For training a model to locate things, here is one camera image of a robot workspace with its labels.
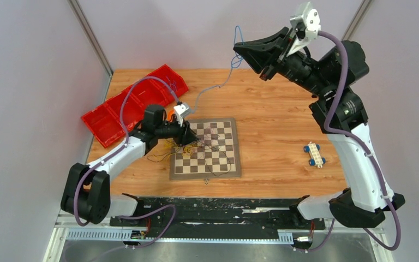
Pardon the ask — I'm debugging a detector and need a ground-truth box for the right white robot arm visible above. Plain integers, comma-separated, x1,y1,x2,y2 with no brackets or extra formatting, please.
234,28,405,228

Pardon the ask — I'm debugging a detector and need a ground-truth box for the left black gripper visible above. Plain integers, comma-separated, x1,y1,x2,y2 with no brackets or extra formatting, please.
155,115,200,147

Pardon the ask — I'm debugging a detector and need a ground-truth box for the orange curved plastic piece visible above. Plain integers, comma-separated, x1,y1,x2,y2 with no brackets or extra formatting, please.
167,109,176,122

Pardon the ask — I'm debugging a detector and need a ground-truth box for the yellow cable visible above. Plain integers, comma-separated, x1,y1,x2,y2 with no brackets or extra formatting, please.
162,139,199,158

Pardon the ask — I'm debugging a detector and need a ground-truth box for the aluminium frame post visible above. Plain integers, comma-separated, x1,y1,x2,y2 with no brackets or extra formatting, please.
67,0,113,78
323,0,373,78

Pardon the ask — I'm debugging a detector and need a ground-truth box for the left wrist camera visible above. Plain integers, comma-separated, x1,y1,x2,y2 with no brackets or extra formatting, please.
173,102,192,126

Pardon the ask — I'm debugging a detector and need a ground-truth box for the wooden chessboard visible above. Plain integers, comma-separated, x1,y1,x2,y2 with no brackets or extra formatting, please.
168,117,242,181

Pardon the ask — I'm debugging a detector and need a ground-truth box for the aluminium frame post left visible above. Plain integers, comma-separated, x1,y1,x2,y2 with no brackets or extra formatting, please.
67,0,113,78

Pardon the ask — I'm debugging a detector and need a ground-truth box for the pink cable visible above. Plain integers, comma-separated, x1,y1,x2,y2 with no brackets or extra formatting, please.
195,124,219,144

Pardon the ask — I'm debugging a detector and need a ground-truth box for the aluminium frame post right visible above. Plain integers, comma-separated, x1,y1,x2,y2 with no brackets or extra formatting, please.
323,0,373,78

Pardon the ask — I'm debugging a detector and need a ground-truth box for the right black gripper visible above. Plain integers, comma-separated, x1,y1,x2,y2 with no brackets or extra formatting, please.
234,26,331,97

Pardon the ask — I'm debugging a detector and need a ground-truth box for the white blue toy car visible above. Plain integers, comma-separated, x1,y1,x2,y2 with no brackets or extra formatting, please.
303,142,326,169

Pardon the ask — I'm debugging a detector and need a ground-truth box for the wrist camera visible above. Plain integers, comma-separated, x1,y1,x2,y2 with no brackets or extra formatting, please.
173,102,192,126
287,2,321,56

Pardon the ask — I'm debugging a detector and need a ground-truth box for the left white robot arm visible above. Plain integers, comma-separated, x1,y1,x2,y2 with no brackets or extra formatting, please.
61,102,198,227

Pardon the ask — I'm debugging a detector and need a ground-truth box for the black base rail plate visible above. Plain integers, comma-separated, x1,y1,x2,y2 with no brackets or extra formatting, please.
110,197,328,240

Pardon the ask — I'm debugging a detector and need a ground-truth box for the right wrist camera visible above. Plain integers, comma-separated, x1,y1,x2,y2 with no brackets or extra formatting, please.
287,2,321,56

